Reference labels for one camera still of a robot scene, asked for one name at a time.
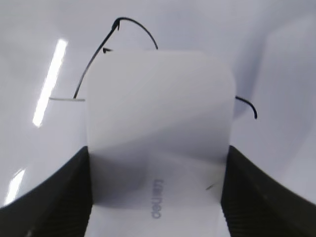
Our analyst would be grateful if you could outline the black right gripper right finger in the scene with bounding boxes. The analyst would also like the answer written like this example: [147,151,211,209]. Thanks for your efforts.
[221,146,316,237]

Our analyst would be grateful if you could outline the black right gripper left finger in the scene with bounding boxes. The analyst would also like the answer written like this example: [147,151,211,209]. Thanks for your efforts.
[0,147,93,237]

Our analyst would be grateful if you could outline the white whiteboard eraser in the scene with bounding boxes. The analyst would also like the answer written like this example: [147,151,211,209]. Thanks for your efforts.
[85,51,236,237]

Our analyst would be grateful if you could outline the white board with aluminium frame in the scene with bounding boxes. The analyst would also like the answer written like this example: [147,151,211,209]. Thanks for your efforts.
[0,0,316,208]

